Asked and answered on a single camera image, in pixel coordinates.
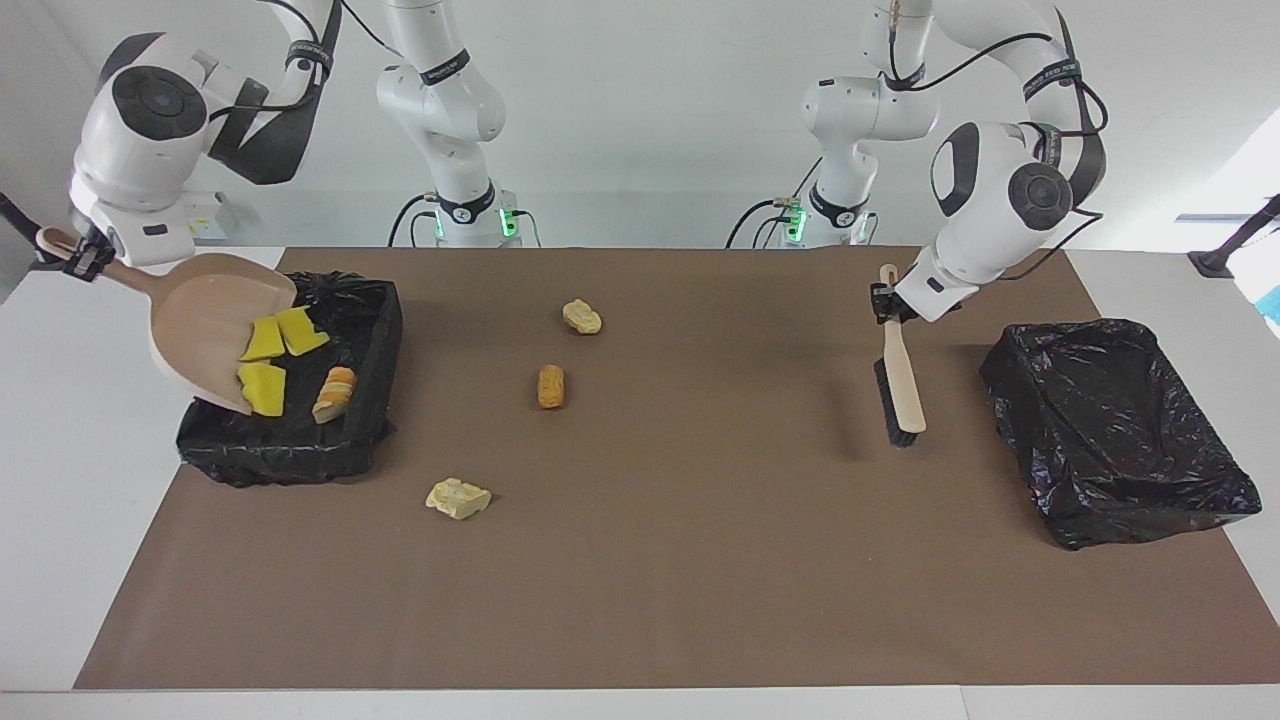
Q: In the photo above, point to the beige plastic dustpan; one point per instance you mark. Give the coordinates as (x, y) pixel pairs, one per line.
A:
(200, 320)

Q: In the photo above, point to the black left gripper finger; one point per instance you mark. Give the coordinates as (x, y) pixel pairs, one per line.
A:
(888, 305)

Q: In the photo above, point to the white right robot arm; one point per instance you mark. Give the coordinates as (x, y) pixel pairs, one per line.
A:
(140, 150)

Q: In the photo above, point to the white wall socket box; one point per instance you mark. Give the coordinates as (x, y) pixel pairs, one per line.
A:
(212, 215)

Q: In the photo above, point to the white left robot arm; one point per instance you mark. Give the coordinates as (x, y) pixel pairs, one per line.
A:
(990, 200)

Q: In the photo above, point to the blue item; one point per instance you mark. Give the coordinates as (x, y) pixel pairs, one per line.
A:
(1272, 305)

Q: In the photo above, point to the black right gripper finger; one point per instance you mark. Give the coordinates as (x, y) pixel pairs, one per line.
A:
(85, 262)

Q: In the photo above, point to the brown table mat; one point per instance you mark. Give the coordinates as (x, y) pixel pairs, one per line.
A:
(640, 600)

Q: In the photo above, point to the beige orange-striped sponge piece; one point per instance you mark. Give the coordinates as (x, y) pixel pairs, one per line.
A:
(335, 393)

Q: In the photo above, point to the beige hand brush black bristles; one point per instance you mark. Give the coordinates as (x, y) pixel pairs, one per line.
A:
(905, 390)

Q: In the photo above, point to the brown oval sponge piece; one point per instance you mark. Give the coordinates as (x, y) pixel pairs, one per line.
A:
(551, 387)

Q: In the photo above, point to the black bag lined bin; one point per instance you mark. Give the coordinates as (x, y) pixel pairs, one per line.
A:
(1120, 440)
(360, 330)

